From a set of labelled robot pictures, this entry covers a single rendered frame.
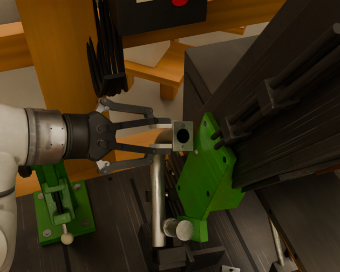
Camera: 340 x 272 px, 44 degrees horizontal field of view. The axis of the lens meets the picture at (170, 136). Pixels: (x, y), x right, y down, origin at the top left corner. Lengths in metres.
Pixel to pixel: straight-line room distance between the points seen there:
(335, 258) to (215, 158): 0.26
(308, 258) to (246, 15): 0.62
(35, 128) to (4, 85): 2.33
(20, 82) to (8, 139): 2.33
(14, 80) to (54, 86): 2.04
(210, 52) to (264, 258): 0.48
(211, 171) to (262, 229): 0.35
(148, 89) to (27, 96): 0.77
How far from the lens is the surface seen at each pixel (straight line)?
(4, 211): 0.67
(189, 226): 0.82
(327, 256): 0.79
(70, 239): 0.98
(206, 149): 0.75
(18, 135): 0.64
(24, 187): 1.19
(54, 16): 0.87
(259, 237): 1.04
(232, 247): 1.02
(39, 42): 0.90
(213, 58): 0.93
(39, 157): 0.67
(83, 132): 0.68
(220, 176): 0.71
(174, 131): 0.76
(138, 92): 2.73
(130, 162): 0.74
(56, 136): 0.66
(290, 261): 0.90
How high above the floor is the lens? 1.79
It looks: 47 degrees down
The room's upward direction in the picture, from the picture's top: straight up
